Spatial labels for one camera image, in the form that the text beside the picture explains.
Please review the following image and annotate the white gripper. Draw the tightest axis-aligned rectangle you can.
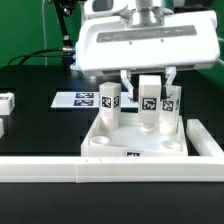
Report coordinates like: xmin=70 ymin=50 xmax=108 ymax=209
xmin=76 ymin=10 xmax=220 ymax=100

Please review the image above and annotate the white square tabletop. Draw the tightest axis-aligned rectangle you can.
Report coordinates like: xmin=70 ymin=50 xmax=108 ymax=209
xmin=81 ymin=112 xmax=188 ymax=157

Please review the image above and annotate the white L-shaped fence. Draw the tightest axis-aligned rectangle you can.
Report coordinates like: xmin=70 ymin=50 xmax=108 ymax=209
xmin=0 ymin=119 xmax=224 ymax=183

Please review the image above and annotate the white part at left edge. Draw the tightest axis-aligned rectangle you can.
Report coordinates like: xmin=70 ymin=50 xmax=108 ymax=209
xmin=0 ymin=118 xmax=4 ymax=139

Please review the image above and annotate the black cable bundle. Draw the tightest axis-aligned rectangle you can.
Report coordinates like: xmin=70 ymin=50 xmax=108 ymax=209
xmin=7 ymin=46 xmax=78 ymax=66

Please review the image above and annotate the white marker base plate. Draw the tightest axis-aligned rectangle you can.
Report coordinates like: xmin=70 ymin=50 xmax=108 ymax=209
xmin=50 ymin=91 xmax=140 ymax=109

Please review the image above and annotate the white thin cable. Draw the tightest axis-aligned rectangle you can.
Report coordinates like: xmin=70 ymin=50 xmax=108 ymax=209
xmin=41 ymin=0 xmax=48 ymax=66

